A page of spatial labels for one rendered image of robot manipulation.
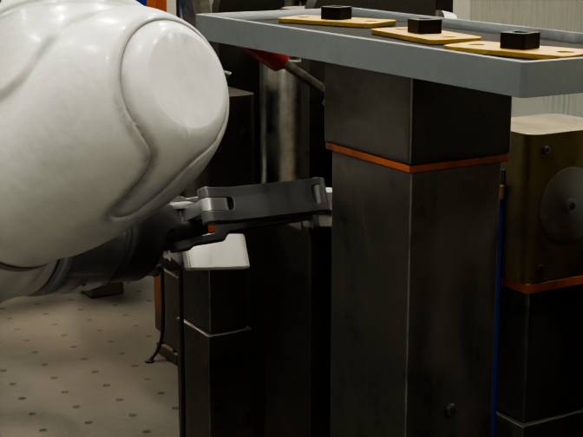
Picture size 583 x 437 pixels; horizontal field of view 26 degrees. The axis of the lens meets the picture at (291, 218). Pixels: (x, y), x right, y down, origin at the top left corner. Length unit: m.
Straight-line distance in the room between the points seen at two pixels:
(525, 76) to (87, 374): 1.00
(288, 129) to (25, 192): 0.54
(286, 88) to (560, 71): 0.55
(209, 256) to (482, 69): 0.44
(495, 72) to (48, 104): 0.23
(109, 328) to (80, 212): 1.05
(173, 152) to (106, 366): 0.95
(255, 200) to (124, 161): 0.27
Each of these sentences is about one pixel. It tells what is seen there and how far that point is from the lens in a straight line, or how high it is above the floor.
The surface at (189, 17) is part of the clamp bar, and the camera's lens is 1.52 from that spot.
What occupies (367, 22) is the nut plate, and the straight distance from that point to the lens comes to 0.90.
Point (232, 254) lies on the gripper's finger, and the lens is 1.07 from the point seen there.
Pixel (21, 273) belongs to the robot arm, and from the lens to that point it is 0.76.
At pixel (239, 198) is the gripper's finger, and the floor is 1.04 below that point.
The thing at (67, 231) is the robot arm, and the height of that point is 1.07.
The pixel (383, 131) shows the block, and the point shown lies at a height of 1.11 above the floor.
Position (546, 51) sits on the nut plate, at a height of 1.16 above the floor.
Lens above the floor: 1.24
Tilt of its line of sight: 13 degrees down
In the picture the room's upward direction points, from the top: straight up
